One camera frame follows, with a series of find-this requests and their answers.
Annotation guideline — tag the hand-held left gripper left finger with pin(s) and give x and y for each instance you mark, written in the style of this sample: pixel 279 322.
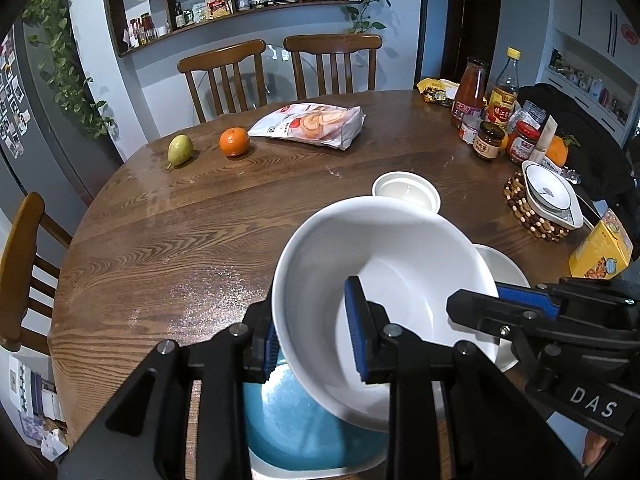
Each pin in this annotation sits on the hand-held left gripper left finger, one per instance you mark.
pixel 272 355

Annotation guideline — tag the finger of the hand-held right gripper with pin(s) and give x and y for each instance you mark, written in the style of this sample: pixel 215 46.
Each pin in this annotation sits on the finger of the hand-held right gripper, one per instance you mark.
pixel 490 312
pixel 530 297

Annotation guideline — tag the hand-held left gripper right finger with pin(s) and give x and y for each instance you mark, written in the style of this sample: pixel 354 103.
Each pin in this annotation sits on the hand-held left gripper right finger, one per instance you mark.
pixel 356 330

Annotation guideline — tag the white plate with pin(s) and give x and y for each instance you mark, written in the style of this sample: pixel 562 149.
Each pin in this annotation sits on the white plate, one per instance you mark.
pixel 505 270

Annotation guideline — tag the blue oval dish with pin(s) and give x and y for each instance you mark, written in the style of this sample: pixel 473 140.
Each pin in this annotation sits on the blue oval dish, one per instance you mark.
pixel 285 425

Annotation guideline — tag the white round bowl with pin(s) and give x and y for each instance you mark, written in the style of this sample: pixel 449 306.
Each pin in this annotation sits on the white round bowl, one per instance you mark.
pixel 400 260

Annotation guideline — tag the blue patterned square plate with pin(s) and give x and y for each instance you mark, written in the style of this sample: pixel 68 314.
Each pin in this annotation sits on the blue patterned square plate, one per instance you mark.
pixel 310 475

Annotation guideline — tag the yellow cardboard box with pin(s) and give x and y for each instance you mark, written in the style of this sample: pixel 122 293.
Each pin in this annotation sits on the yellow cardboard box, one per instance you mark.
pixel 597 250

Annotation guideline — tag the wooden bead trivet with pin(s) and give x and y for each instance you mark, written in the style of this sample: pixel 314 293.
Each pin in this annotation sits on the wooden bead trivet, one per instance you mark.
pixel 522 210

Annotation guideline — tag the orange fruit with leaf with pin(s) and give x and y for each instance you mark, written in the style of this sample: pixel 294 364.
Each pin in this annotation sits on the orange fruit with leaf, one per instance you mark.
pixel 557 152

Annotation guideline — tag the white straight-sided ramekin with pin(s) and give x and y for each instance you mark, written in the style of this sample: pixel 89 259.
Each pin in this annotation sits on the white straight-sided ramekin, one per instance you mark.
pixel 405 187

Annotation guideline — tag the red-lid sauce jar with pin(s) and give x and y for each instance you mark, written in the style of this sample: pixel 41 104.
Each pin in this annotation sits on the red-lid sauce jar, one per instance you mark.
pixel 522 145

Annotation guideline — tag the beige tube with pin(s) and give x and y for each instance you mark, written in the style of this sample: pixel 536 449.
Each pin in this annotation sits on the beige tube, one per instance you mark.
pixel 544 140

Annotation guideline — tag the dark sauce jar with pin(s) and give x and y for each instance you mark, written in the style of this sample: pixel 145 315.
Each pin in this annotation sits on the dark sauce jar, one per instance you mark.
pixel 489 142

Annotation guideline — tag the small white red-label bottle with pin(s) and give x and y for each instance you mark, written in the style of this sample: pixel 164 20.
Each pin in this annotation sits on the small white red-label bottle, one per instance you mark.
pixel 470 130

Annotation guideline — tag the black jacket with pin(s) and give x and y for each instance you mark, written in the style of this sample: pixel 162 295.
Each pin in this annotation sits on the black jacket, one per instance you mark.
pixel 595 125

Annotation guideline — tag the white snack bag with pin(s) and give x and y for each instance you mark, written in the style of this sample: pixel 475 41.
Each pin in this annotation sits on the white snack bag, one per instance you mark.
pixel 310 125

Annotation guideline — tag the red sauce bottle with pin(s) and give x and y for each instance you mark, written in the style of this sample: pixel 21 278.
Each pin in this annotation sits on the red sauce bottle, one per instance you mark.
pixel 470 90

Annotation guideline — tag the orange tangerine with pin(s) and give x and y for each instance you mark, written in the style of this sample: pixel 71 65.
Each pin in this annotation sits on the orange tangerine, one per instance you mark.
pixel 234 141

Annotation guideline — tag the green pear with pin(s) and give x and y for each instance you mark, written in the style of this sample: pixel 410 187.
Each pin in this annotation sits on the green pear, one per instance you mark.
pixel 180 150

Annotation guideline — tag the yellow snack packet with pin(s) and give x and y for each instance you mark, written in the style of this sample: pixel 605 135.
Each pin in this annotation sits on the yellow snack packet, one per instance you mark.
pixel 435 91

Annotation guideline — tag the white printed boxes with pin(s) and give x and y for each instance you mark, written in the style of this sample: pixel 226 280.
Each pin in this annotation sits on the white printed boxes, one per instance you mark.
pixel 35 400

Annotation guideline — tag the wooden slat-back chair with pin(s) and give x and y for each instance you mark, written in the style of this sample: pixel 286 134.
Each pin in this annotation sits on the wooden slat-back chair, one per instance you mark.
pixel 220 60
pixel 330 44
pixel 22 240

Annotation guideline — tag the dark wooden door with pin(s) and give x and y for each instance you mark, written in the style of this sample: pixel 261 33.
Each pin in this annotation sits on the dark wooden door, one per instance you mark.
pixel 472 20

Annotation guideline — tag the grey refrigerator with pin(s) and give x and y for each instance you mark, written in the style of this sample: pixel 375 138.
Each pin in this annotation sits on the grey refrigerator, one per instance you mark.
pixel 50 125

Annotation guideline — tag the trailing green vine plant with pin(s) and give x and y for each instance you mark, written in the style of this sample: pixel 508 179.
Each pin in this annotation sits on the trailing green vine plant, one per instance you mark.
pixel 65 75

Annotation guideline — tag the group of photo magnets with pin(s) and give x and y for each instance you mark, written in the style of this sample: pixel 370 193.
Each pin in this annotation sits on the group of photo magnets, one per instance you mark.
pixel 12 100

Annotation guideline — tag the white wall cabinet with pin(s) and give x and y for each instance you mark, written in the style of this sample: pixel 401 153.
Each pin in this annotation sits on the white wall cabinet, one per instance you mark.
pixel 590 5

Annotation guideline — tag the dark wooden wall shelf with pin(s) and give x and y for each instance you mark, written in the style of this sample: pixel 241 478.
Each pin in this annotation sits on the dark wooden wall shelf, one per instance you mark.
pixel 200 22

